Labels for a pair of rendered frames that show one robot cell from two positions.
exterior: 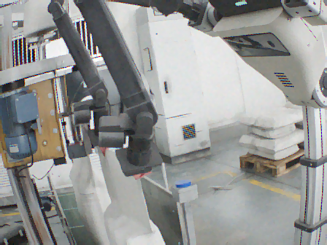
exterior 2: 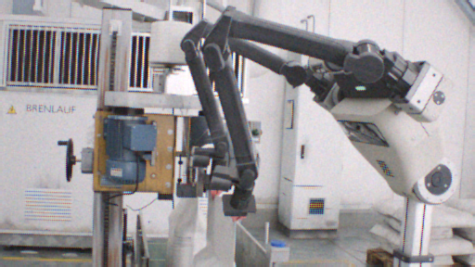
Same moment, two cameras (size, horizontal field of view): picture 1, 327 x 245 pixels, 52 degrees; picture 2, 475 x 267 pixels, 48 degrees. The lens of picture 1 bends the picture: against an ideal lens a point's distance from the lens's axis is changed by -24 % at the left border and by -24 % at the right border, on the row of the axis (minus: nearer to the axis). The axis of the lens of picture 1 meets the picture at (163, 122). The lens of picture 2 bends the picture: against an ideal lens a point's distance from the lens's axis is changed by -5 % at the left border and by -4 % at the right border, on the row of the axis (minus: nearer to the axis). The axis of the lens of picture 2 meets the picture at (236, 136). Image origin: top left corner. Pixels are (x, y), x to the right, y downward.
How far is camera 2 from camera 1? 0.65 m
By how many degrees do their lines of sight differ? 9
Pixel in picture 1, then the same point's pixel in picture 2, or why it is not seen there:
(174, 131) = (301, 202)
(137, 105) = (245, 163)
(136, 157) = (237, 202)
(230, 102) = (375, 184)
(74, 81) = (198, 125)
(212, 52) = not seen: hidden behind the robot
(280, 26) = (383, 119)
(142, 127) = (245, 180)
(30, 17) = (159, 44)
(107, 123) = (221, 171)
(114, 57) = (235, 124)
